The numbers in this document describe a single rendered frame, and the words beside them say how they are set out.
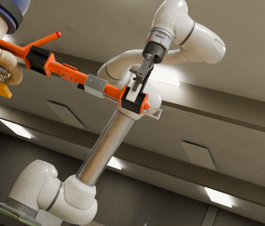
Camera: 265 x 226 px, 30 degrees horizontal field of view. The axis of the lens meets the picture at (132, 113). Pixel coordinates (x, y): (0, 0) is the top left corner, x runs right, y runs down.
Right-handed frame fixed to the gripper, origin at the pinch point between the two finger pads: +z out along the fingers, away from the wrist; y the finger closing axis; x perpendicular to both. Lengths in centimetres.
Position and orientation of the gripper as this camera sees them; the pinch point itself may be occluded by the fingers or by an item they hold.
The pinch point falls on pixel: (132, 98)
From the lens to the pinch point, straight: 165.2
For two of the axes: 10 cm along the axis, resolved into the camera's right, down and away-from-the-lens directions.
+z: -3.9, 8.6, -3.1
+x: 9.2, 3.8, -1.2
